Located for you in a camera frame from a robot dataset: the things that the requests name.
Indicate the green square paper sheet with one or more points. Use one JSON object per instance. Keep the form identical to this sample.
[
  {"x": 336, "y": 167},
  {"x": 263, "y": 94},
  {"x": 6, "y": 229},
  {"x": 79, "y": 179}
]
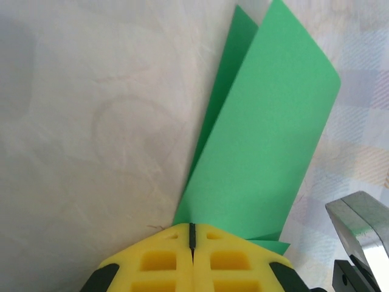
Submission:
[{"x": 267, "y": 121}]

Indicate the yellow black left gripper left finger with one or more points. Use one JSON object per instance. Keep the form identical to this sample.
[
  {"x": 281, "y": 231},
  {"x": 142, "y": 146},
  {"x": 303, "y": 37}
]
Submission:
[{"x": 182, "y": 273}]

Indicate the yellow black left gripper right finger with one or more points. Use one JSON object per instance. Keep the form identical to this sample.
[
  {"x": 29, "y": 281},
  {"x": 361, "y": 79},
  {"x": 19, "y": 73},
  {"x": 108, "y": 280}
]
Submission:
[{"x": 203, "y": 273}]

